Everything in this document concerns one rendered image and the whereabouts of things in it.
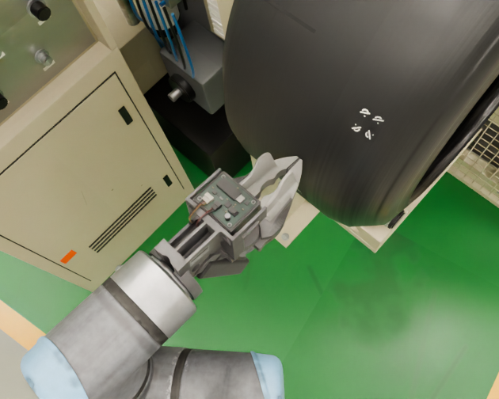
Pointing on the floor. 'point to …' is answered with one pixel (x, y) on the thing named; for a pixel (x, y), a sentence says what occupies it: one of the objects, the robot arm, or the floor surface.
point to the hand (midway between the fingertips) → (291, 169)
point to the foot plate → (296, 223)
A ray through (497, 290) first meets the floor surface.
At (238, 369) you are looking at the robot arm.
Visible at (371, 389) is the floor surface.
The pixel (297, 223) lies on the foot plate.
